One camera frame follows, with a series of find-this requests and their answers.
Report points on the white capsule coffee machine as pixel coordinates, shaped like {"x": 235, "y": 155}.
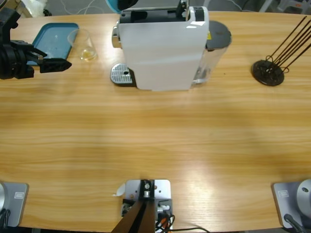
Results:
{"x": 160, "y": 53}

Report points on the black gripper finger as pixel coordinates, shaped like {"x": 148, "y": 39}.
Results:
{"x": 128, "y": 3}

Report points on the teal plastic tray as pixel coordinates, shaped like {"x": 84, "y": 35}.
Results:
{"x": 53, "y": 36}

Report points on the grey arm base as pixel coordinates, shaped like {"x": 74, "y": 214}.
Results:
{"x": 281, "y": 206}
{"x": 19, "y": 206}

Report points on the brown cardboard box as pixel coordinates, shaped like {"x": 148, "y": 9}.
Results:
{"x": 9, "y": 3}

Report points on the white plastic stool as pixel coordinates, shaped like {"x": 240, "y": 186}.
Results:
{"x": 286, "y": 6}

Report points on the black connector box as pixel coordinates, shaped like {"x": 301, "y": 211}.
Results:
{"x": 167, "y": 202}

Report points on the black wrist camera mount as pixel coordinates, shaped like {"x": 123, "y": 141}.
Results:
{"x": 8, "y": 19}

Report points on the black post bracket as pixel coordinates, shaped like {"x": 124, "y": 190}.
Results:
{"x": 143, "y": 194}

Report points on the blue coffee capsule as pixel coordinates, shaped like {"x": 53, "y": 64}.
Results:
{"x": 113, "y": 4}

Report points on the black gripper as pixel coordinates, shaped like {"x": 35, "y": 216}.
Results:
{"x": 12, "y": 60}

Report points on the dark brown post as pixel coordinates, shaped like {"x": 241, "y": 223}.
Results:
{"x": 136, "y": 218}

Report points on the white tape tag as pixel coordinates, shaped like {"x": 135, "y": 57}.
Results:
{"x": 120, "y": 190}

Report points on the white metal mount plate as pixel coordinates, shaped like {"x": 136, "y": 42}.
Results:
{"x": 162, "y": 191}

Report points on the clear glass cup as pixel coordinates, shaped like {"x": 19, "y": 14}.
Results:
{"x": 85, "y": 53}

